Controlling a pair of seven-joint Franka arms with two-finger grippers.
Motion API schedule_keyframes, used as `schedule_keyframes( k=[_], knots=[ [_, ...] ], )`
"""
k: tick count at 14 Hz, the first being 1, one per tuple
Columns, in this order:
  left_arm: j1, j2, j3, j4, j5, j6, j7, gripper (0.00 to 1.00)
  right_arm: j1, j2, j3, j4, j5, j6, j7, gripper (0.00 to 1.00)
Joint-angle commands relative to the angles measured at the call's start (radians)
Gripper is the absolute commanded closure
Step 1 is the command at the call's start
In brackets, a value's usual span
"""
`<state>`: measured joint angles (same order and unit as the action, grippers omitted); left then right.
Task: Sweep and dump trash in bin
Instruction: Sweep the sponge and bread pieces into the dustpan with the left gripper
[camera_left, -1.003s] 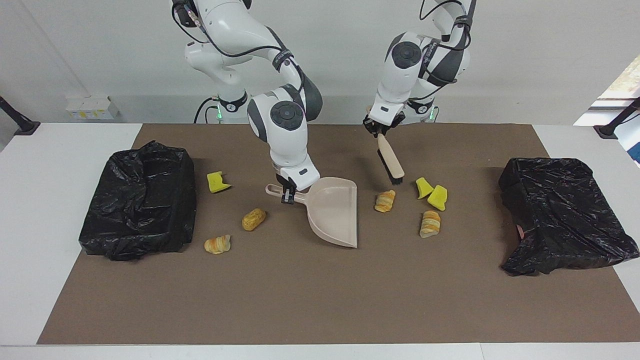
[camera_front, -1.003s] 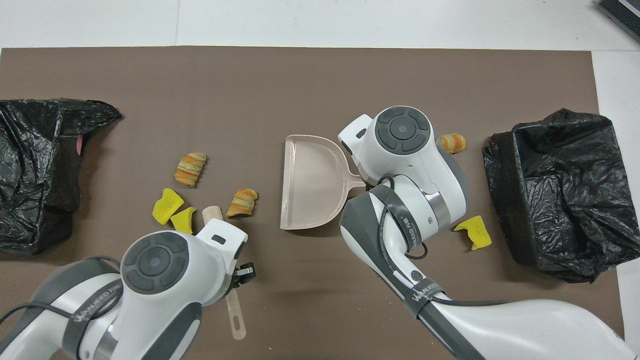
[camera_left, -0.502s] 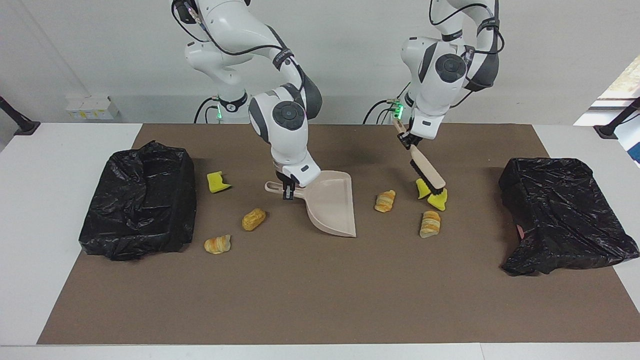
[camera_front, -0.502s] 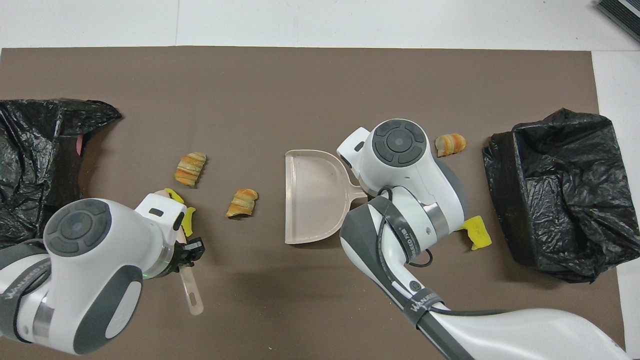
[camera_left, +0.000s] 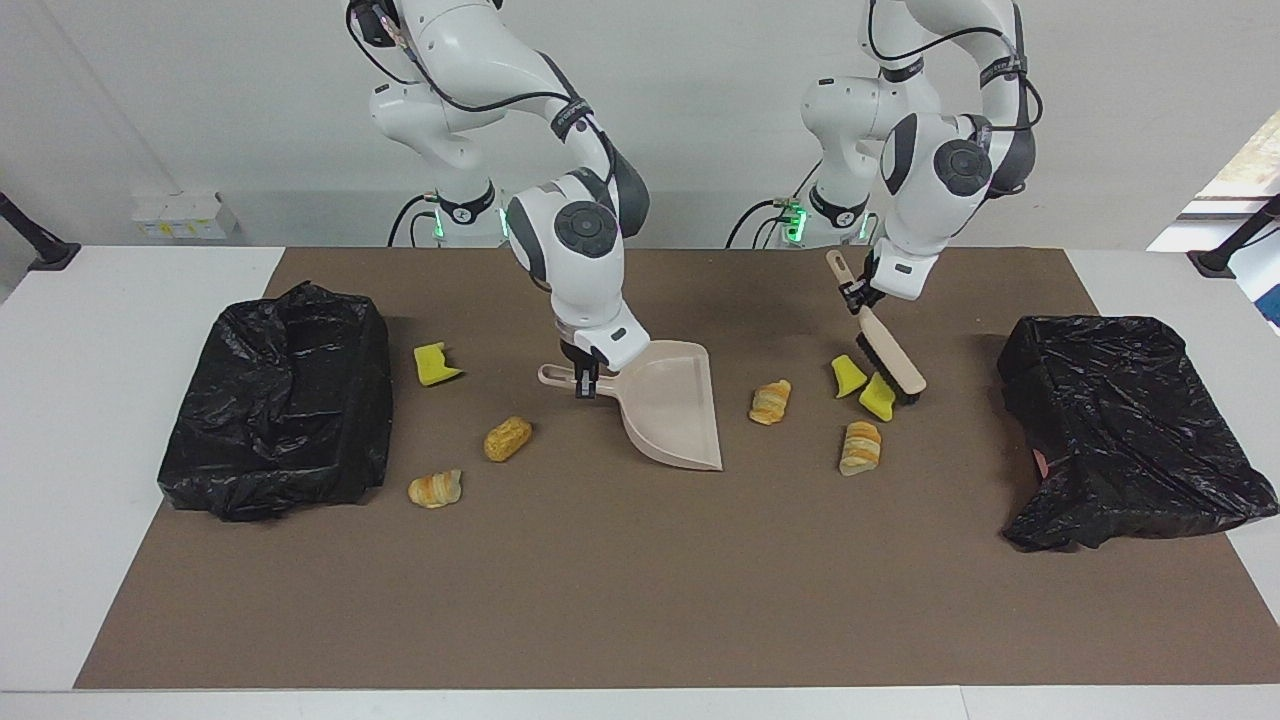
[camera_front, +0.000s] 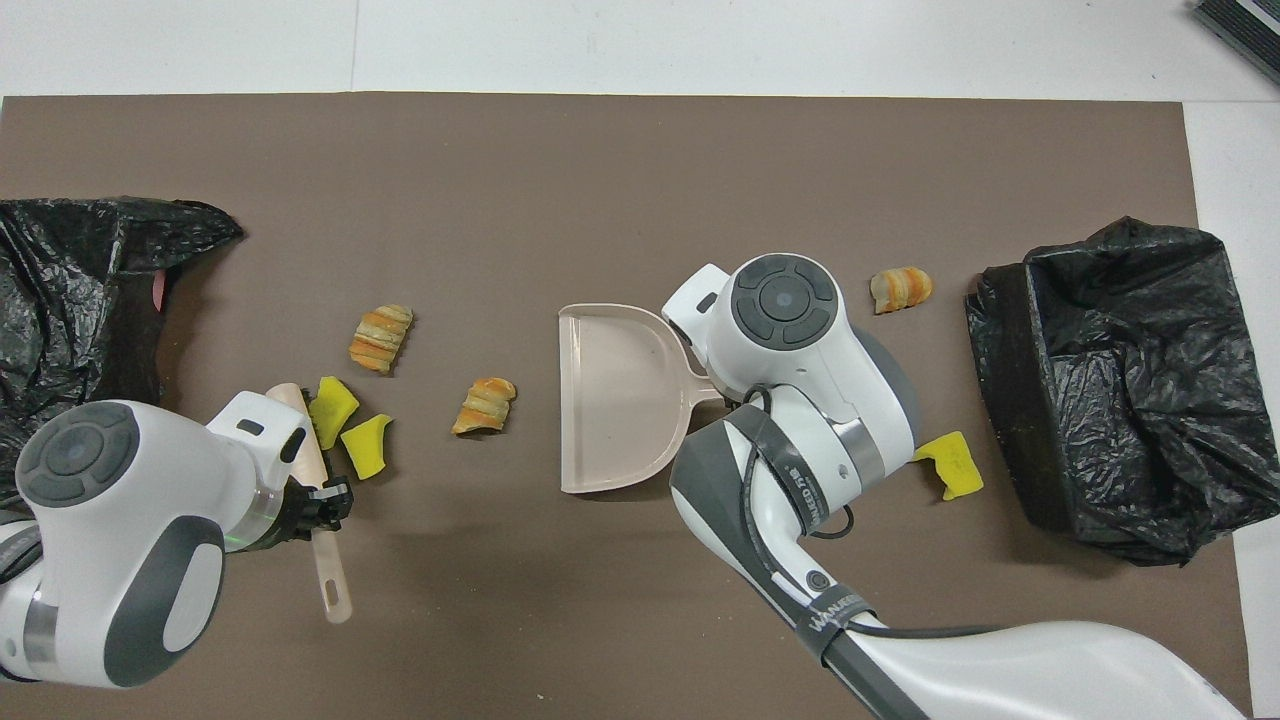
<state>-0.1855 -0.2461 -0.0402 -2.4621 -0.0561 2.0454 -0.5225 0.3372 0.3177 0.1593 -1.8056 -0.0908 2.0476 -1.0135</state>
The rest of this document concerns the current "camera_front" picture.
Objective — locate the dark ridged panel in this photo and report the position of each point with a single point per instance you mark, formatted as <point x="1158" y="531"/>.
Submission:
<point x="1245" y="30"/>

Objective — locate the striped croissant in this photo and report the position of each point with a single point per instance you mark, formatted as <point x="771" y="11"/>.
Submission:
<point x="485" y="405"/>
<point x="380" y="338"/>
<point x="900" y="290"/>

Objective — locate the black bag lined bin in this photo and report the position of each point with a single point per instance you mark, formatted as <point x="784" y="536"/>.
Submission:
<point x="1150" y="400"/>
<point x="70" y="300"/>

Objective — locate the beige hand brush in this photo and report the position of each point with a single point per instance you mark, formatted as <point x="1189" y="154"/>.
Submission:
<point x="335" y="580"/>

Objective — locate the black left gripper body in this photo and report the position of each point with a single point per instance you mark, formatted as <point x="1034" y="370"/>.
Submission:
<point x="298" y="515"/>

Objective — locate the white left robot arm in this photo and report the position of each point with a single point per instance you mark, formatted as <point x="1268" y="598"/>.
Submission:
<point x="120" y="560"/>

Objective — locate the brown table mat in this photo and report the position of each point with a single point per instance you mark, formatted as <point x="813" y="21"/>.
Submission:
<point x="600" y="180"/>

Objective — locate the beige plastic dustpan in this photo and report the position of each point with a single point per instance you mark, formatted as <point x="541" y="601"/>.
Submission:
<point x="620" y="400"/>

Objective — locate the yellow green sponge piece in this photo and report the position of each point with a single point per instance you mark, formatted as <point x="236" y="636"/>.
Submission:
<point x="367" y="448"/>
<point x="332" y="410"/>

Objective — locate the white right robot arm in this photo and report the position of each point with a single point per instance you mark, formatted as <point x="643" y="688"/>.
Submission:
<point x="780" y="300"/>

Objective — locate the notched yellow sponge piece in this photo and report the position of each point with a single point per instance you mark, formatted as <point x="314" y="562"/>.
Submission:
<point x="955" y="470"/>

